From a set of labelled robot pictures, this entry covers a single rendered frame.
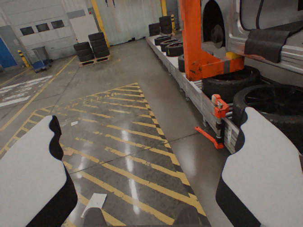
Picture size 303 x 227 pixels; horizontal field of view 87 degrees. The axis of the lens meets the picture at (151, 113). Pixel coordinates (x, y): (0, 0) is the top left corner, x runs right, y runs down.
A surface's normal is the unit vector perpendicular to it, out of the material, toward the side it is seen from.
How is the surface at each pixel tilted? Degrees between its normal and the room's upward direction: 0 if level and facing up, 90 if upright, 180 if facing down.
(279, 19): 46
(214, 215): 0
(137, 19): 90
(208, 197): 0
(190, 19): 90
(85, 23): 90
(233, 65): 90
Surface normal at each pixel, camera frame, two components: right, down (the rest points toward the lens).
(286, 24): -0.08, -0.36
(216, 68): 0.11, 0.50
